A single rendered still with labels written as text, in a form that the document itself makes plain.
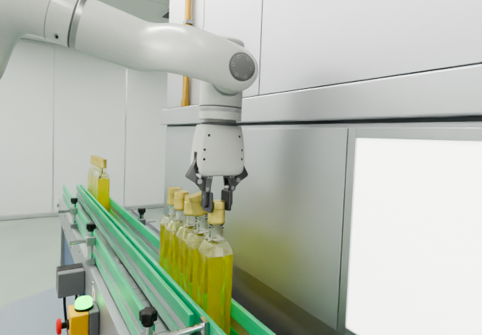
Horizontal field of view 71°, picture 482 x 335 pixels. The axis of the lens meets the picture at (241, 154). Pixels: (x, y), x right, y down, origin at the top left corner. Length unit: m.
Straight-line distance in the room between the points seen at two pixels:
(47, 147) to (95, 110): 0.99
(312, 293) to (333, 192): 0.19
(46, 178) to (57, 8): 5.98
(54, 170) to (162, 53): 6.01
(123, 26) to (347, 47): 0.38
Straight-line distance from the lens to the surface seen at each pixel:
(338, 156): 0.58
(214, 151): 0.64
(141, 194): 6.85
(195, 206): 0.72
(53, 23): 0.63
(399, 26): 0.59
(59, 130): 6.50
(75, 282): 1.31
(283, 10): 0.80
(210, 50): 0.56
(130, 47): 0.62
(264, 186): 0.74
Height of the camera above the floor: 1.47
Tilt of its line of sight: 3 degrees down
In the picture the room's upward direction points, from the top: 2 degrees clockwise
